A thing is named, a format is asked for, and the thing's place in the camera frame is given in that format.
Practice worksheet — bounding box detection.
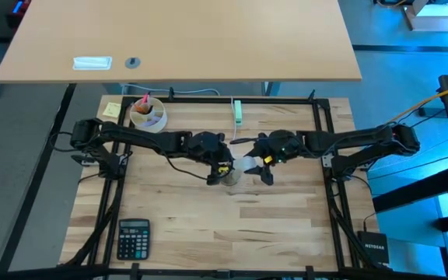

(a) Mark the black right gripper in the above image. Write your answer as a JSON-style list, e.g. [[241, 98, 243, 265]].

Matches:
[[229, 130, 303, 187]]

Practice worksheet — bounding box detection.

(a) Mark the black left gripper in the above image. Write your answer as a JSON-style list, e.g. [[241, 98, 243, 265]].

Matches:
[[187, 131, 236, 187]]

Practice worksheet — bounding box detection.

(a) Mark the white lightbulb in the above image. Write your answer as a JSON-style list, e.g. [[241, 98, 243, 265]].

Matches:
[[234, 155, 258, 174]]

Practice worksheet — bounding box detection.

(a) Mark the clear lamp socket base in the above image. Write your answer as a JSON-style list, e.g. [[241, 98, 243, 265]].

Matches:
[[221, 167, 244, 187]]

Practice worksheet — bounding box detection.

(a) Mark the white ribbed pen holder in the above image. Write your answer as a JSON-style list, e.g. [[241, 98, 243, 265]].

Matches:
[[129, 96, 169, 134]]

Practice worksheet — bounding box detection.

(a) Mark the orange marker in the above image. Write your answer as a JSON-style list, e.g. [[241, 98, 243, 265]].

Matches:
[[135, 101, 153, 115]]

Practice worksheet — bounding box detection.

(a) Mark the black calculator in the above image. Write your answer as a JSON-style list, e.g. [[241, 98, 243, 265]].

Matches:
[[116, 218, 152, 261]]

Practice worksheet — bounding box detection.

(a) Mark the yellow sticky note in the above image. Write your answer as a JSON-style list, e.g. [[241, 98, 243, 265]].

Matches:
[[102, 102, 122, 119]]

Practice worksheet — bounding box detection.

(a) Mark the beige wooden desk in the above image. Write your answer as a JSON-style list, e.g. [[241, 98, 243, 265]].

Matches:
[[0, 0, 363, 84]]

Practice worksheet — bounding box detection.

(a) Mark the black Netgear router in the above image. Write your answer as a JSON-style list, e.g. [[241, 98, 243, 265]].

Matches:
[[356, 230, 390, 266]]

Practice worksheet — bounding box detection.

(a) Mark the white rectangular desk insert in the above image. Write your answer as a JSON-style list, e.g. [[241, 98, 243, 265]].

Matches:
[[72, 56, 114, 72]]

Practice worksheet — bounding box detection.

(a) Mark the white stand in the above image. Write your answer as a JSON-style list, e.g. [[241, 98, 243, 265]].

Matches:
[[401, 0, 448, 33]]

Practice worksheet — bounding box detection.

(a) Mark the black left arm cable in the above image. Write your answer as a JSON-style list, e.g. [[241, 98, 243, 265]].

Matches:
[[160, 151, 210, 182]]

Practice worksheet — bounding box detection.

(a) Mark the black metal table frame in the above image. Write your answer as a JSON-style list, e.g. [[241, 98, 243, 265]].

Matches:
[[0, 88, 394, 280]]

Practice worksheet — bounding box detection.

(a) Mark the grey cable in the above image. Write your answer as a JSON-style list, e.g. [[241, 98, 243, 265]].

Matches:
[[121, 82, 221, 97]]

